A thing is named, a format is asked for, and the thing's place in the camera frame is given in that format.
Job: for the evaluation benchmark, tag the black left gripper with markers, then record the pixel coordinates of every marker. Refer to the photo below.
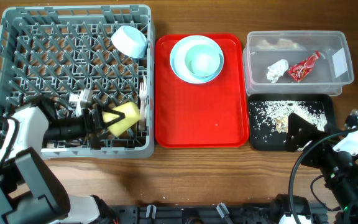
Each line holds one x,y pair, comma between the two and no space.
96,127

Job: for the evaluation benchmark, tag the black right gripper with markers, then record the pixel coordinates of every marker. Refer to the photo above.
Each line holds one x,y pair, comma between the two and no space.
308,132

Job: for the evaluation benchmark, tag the yellow plastic cup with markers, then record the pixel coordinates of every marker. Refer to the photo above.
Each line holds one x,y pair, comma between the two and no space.
132,113

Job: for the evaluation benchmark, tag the rice and food scraps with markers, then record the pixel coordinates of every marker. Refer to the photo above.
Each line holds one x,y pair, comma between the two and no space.
271,117

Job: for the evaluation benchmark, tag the white plastic fork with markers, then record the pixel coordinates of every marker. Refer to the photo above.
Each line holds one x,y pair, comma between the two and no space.
142,97

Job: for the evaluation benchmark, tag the red snack wrapper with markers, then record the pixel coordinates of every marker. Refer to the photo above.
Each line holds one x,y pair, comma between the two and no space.
302,69

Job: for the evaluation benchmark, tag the white napkin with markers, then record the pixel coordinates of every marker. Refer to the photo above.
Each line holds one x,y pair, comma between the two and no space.
277,70

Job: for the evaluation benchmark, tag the light blue bowl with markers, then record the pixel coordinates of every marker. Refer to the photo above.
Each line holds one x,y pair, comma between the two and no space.
130,41

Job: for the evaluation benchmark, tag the light blue plate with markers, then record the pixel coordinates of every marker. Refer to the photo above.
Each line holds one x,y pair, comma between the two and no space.
177,58

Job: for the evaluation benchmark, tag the green bowl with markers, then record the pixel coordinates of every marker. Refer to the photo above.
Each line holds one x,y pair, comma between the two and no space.
202,60

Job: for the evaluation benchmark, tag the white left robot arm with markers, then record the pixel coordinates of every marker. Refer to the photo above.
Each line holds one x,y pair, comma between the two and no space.
29,191

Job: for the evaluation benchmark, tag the grey plastic dishwasher rack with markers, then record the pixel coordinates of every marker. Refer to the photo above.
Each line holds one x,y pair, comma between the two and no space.
57,50

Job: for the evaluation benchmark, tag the black tray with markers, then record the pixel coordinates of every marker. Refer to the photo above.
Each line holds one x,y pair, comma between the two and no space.
276,142

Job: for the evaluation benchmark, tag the clear plastic bin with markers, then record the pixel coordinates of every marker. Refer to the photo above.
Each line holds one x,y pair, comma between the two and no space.
330,73

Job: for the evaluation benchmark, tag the red plastic tray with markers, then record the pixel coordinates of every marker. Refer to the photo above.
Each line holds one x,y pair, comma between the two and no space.
209,115

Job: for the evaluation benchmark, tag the black mounting rail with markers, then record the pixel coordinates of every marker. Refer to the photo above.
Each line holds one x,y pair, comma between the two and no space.
246,213

